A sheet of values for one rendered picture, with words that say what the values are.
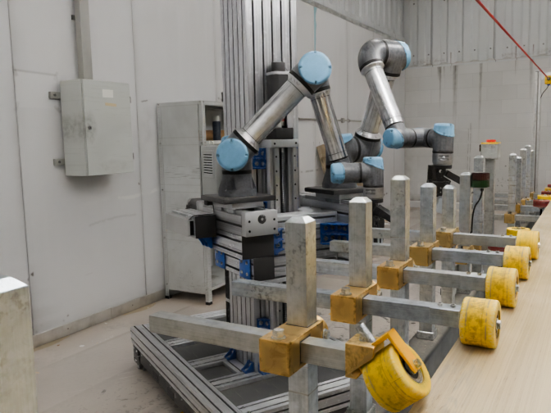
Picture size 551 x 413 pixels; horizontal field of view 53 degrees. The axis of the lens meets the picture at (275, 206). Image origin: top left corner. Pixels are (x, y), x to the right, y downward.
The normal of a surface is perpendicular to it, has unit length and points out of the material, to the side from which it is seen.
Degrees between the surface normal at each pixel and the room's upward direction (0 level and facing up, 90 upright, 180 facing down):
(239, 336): 90
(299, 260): 90
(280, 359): 90
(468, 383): 0
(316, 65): 85
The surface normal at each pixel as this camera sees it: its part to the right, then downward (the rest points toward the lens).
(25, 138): 0.87, 0.04
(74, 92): -0.50, 0.11
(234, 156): -0.11, 0.22
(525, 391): -0.02, -0.99
